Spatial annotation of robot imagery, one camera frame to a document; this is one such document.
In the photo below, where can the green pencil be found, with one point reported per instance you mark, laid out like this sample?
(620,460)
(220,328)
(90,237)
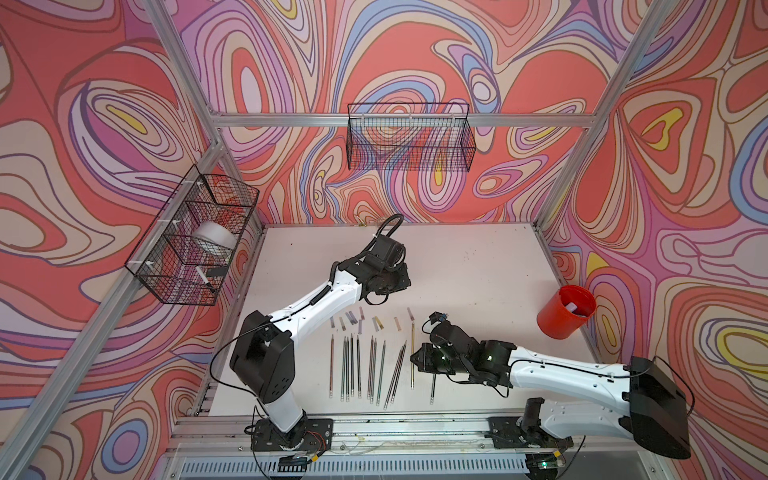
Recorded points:
(375,370)
(344,370)
(381,374)

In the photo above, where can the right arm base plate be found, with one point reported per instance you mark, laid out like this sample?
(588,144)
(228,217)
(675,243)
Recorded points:
(510,433)

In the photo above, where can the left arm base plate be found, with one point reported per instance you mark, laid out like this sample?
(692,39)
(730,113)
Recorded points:
(312,435)

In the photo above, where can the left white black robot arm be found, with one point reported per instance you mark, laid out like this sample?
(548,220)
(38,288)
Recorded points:
(262,355)

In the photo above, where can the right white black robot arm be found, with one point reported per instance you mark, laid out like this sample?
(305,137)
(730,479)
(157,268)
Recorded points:
(637,400)

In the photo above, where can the left wall wire basket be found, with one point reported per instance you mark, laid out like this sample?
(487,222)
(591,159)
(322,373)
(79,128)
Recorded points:
(164,260)

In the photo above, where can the white tape roll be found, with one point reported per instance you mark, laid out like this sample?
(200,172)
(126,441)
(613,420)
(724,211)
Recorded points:
(214,234)

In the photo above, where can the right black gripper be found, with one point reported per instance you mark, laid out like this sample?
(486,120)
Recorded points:
(425,351)

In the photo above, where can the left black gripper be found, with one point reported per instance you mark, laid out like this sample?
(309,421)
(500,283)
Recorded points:
(405,280)

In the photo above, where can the red plastic cup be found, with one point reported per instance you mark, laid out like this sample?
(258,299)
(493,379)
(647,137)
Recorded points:
(566,312)

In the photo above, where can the white marker in basket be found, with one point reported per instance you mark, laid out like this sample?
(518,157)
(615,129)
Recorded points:
(204,278)

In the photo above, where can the wall wire basket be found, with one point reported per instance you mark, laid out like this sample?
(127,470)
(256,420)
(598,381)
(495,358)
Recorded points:
(164,260)
(410,136)

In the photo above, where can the back wall wire basket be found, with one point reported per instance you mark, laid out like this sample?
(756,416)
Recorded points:
(410,136)

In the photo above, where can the bundle of coloured pencils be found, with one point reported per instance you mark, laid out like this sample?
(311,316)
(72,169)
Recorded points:
(389,388)

